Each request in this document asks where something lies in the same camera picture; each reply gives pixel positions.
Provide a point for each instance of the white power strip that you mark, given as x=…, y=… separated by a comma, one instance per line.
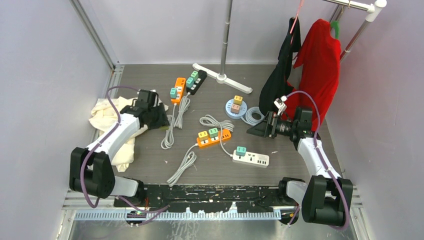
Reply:
x=252, y=159

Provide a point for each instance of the orange power strip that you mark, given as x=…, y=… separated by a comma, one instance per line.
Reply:
x=180, y=84
x=224, y=135

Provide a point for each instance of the red hanging garment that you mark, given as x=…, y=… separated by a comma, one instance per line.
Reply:
x=319, y=57

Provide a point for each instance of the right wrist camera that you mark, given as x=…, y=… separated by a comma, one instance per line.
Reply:
x=280, y=104

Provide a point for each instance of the black power strip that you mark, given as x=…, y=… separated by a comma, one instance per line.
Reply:
x=201, y=78

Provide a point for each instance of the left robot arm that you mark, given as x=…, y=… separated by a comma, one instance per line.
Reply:
x=91, y=172

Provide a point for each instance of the yellow adapter on round socket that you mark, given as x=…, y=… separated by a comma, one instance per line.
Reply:
x=238, y=100

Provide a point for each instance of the round blue power socket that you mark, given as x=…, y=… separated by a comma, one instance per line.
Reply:
x=242, y=113

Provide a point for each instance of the white clothes rack stand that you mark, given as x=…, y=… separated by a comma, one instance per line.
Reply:
x=221, y=77

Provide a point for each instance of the teal adapter on orange strip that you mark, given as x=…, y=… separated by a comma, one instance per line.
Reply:
x=173, y=93

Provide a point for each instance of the black hanging garment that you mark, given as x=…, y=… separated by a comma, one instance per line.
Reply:
x=277, y=83

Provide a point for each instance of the green adapter on orange strip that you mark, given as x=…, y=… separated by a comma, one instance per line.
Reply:
x=213, y=132

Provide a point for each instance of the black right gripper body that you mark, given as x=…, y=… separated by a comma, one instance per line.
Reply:
x=278, y=126

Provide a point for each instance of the green adapter on black strip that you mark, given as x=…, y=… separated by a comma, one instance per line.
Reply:
x=194, y=75

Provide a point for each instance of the cream cloth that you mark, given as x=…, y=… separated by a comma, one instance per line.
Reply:
x=105, y=115

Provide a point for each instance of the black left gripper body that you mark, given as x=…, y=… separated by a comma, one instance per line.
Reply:
x=156, y=104

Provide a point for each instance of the teal plug adapter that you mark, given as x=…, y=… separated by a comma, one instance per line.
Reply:
x=240, y=151

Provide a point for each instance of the yellow adapter on orange strip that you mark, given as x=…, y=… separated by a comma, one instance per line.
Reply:
x=203, y=135

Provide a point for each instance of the teal adapter on black strip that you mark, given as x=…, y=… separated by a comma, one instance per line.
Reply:
x=189, y=82

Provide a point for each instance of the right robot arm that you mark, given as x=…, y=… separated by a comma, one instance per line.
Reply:
x=326, y=198

